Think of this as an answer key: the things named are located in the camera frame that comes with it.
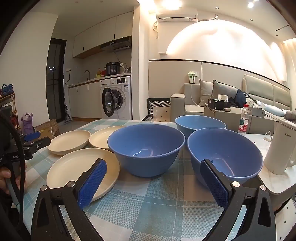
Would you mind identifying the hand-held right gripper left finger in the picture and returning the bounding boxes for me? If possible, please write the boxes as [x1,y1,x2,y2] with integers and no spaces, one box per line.
[31,158,109,241]

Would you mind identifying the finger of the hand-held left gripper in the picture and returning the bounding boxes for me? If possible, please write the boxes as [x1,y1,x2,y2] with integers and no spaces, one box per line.
[20,131,41,143]
[22,136,51,160]

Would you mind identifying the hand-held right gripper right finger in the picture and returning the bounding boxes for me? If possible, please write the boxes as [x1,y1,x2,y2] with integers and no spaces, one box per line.
[199,159,277,241]

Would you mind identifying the cream plate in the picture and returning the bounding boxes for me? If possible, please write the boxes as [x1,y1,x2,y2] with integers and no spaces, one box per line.
[48,130,91,156]
[89,126,126,150]
[46,148,121,202]

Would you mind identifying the blue bowl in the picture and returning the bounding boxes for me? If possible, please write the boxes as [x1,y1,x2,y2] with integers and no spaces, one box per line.
[107,124,186,178]
[187,128,264,193]
[175,115,227,139]

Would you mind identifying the person's left hand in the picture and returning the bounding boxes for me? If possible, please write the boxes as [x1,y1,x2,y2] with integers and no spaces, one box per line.
[0,166,21,195]

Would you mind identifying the purple bag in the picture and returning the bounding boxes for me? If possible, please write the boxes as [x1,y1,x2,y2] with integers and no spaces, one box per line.
[21,112,35,135]

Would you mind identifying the cardboard box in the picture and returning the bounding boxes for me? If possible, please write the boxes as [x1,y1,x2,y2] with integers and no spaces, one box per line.
[34,119,60,141]

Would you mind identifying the floor mop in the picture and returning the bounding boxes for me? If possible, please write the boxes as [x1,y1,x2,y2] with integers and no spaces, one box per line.
[63,104,73,125]

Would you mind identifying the shoe rack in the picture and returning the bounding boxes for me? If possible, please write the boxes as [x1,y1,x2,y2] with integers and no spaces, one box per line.
[0,83,23,135]

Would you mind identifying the dark glass door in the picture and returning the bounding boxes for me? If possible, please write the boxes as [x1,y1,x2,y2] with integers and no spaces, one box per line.
[46,38,67,123]

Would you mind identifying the marble top sideboard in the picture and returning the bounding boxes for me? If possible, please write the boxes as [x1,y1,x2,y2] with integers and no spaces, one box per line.
[242,133,296,215]

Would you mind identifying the white lower kitchen cabinet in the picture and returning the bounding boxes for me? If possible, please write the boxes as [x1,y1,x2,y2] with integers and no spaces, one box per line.
[68,80,102,119]

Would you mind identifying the beige side cabinet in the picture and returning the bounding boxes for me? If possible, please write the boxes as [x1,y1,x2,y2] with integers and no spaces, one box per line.
[204,103,274,135]

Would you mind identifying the clear water bottle red label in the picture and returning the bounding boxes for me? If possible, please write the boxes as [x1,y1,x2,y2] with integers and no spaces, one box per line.
[238,104,252,134]

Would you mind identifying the white electric kettle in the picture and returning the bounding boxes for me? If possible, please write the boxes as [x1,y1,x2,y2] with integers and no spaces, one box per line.
[263,118,296,175]

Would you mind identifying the black box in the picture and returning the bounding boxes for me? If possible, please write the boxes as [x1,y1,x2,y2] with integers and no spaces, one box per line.
[208,98,232,109]

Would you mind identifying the white washing machine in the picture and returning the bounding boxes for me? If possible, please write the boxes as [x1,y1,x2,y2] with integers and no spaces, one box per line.
[100,76,132,120]

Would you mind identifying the grey sofa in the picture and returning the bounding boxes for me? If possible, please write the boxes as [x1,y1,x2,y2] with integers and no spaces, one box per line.
[170,82,232,122]

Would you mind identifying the dark clothes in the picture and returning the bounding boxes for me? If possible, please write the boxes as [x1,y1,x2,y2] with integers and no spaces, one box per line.
[235,89,257,108]

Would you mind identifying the grey cushion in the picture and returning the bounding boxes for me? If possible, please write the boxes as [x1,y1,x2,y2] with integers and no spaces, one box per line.
[198,79,214,106]
[211,80,238,107]

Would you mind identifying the black pressure cooker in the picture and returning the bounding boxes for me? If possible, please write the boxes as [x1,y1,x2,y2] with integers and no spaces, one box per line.
[105,62,120,76]

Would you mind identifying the padded bed headboard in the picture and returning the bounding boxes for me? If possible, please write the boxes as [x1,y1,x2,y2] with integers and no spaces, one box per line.
[242,74,291,110]

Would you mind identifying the white upper kitchen cabinets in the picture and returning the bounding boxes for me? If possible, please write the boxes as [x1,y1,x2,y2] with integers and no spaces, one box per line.
[72,11,134,58]

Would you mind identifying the range hood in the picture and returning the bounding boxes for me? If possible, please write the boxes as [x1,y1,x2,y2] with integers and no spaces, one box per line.
[100,40,130,52]

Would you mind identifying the white air conditioner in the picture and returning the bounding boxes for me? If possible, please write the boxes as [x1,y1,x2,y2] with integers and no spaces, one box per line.
[156,9,199,23]

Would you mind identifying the white wall device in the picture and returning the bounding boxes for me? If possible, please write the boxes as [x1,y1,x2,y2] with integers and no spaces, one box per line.
[188,71,199,84]

